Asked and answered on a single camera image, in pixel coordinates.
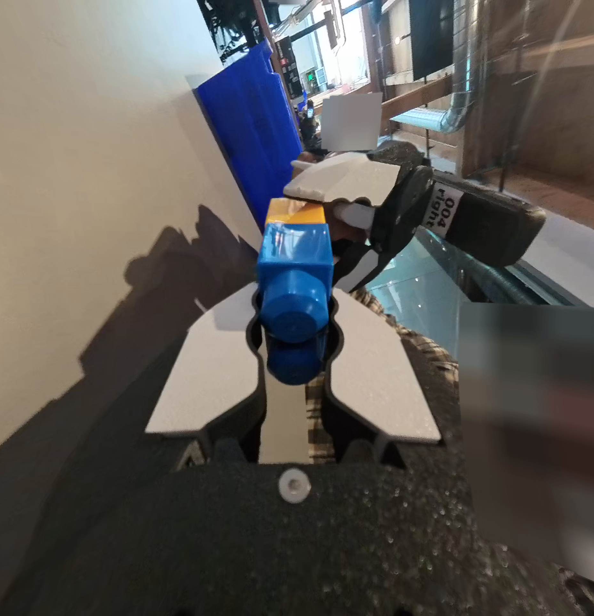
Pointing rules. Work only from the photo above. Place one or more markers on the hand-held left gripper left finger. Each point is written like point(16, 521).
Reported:
point(205, 370)

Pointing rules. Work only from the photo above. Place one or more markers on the silver ventilation duct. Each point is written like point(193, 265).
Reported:
point(451, 86)

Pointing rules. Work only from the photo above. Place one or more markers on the black wall panel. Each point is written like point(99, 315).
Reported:
point(429, 38)

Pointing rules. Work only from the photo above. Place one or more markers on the yellow one-stud block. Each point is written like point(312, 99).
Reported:
point(294, 211)

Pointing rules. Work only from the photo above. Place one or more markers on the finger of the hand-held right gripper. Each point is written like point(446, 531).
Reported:
point(345, 178)
point(357, 215)

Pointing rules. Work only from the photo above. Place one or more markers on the blue plastic bin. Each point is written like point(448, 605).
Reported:
point(249, 130)

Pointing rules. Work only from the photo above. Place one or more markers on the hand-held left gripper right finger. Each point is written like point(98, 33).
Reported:
point(379, 380)

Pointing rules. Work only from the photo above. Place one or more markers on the blue two-stud block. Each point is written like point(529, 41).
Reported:
point(297, 250)

